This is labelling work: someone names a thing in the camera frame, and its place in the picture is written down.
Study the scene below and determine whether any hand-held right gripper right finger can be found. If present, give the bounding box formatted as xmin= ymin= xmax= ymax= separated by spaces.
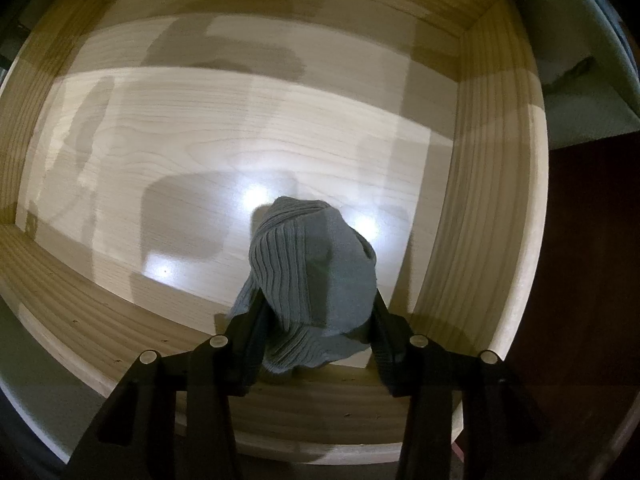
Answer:
xmin=369 ymin=287 xmax=551 ymax=480

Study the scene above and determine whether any grey ribbed sock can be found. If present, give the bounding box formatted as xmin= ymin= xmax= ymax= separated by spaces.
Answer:
xmin=229 ymin=196 xmax=378 ymax=376

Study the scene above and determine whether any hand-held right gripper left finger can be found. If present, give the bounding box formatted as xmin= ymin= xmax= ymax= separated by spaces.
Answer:
xmin=70 ymin=292 xmax=271 ymax=480

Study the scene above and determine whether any wooden drawer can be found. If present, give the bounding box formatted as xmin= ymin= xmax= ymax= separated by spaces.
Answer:
xmin=0 ymin=0 xmax=551 ymax=466

